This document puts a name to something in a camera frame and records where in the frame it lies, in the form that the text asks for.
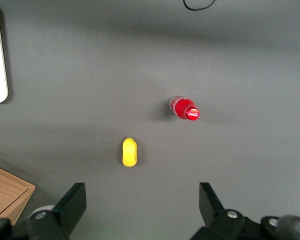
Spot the black looped cable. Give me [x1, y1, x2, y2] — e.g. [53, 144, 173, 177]
[182, 0, 216, 11]

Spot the yellow lemon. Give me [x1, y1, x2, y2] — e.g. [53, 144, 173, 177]
[121, 136, 139, 168]

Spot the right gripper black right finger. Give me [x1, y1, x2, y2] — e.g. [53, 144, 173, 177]
[189, 181, 249, 240]

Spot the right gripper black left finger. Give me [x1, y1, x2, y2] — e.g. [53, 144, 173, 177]
[26, 182, 88, 240]

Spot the red cola bottle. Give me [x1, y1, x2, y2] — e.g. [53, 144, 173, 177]
[167, 94, 201, 123]

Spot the wooden two-drawer cabinet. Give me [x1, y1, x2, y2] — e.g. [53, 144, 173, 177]
[0, 163, 37, 226]

